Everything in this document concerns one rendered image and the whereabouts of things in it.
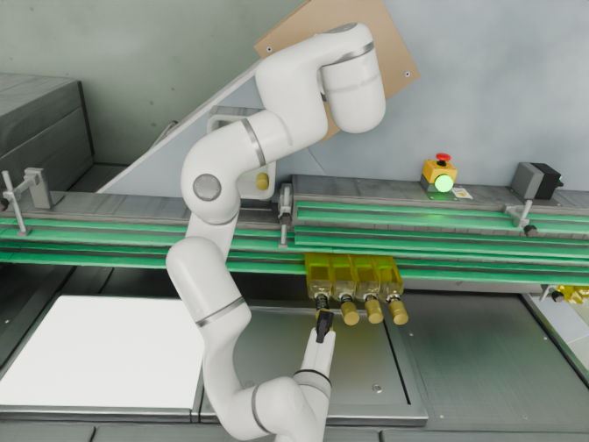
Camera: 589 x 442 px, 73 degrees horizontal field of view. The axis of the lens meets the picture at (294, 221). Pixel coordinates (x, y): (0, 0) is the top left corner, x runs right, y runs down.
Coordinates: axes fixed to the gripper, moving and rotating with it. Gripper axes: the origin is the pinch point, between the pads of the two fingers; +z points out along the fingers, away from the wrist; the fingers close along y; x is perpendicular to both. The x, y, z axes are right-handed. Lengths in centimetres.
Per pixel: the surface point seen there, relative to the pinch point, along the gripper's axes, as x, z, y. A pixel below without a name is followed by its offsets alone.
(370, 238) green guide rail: -7.0, 27.8, 6.4
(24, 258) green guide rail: 78, 3, -2
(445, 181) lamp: -24, 41, 20
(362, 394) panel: -10.5, -5.2, -12.4
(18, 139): 106, 36, 14
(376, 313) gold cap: -10.6, 5.3, 1.7
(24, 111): 107, 43, 21
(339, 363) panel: -4.7, 1.5, -12.4
